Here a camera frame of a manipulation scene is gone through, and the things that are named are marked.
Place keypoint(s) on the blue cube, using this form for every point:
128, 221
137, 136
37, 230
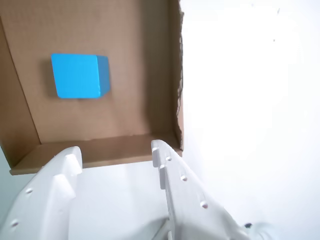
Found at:
75, 75

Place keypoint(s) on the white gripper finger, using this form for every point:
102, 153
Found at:
37, 205
190, 205

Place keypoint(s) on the brown cardboard box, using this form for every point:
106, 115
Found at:
137, 75

